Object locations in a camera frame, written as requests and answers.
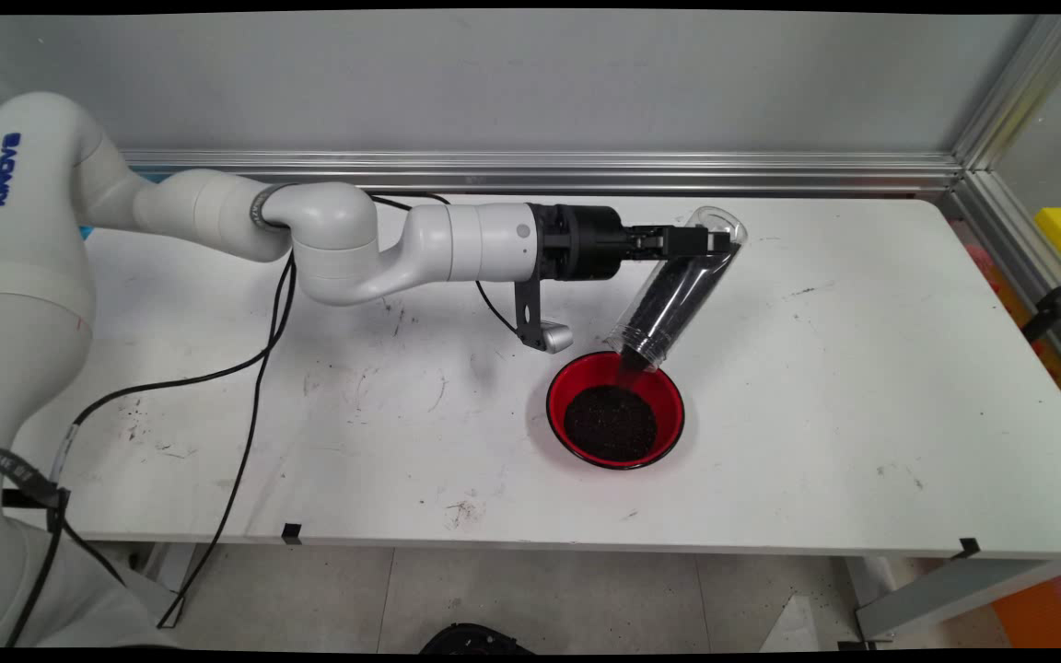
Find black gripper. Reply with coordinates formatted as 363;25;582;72
530;203;736;282

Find clear plastic screw-top jar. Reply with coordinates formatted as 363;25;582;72
602;206;749;372

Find black granules heap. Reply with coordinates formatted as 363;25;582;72
618;250;736;374
563;385;659;463

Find red bowl black rim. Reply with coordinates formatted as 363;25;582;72
545;350;686;471

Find grey metal table leg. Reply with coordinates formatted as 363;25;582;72
839;555;1061;646
130;543;195;630

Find black round floor object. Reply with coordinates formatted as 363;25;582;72
420;623;536;655

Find orange crate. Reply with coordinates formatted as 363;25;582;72
991;564;1061;647

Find blue plastic packs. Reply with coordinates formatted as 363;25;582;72
77;166;163;242

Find aluminium frame rail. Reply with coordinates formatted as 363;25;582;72
948;169;1061;399
121;150;966;199

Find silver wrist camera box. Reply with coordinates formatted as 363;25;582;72
514;276;575;356

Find aluminium frame post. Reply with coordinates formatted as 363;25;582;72
952;14;1061;173

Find black cable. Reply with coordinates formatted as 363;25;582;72
157;253;520;632
4;192;450;646

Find black velcro cable strap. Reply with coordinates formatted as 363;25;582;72
0;445;71;509

